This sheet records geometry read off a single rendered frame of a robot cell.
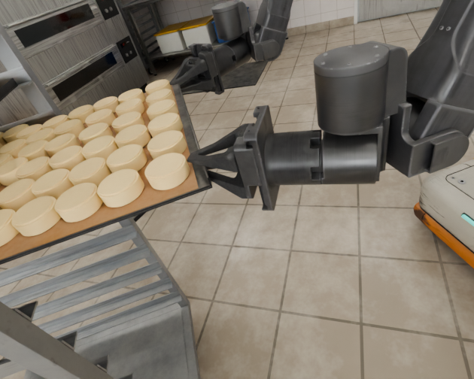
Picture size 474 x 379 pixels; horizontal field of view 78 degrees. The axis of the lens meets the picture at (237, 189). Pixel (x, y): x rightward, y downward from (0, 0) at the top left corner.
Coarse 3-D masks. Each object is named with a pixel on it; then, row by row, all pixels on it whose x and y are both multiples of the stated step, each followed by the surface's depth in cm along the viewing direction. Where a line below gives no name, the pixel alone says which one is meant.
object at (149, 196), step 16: (144, 112) 54; (112, 128) 52; (144, 176) 37; (192, 176) 34; (144, 192) 34; (160, 192) 34; (176, 192) 33; (112, 208) 33; (128, 208) 33; (64, 224) 33; (80, 224) 33; (96, 224) 32; (16, 240) 33; (32, 240) 33; (48, 240) 32; (0, 256) 32
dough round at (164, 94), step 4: (152, 92) 55; (156, 92) 54; (160, 92) 54; (164, 92) 53; (168, 92) 53; (148, 96) 54; (152, 96) 53; (156, 96) 53; (160, 96) 52; (164, 96) 52; (168, 96) 52; (172, 96) 53; (148, 100) 52; (152, 100) 52; (156, 100) 52; (160, 100) 52; (148, 104) 53; (152, 104) 52
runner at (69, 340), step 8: (64, 336) 44; (72, 336) 43; (72, 344) 42; (0, 360) 43; (8, 360) 40; (0, 368) 40; (8, 368) 41; (16, 368) 41; (24, 368) 41; (0, 376) 41
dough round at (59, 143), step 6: (54, 138) 49; (60, 138) 48; (66, 138) 48; (72, 138) 48; (48, 144) 48; (54, 144) 47; (60, 144) 46; (66, 144) 47; (72, 144) 47; (78, 144) 49; (48, 150) 46; (54, 150) 46
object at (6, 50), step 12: (0, 24) 53; (0, 36) 52; (0, 48) 54; (12, 48) 54; (0, 60) 55; (12, 60) 55; (24, 60) 57; (36, 84) 58; (36, 96) 59; (48, 96) 62; (36, 108) 61; (48, 108) 61; (132, 240) 88; (144, 240) 90; (168, 276) 101; (180, 288) 110
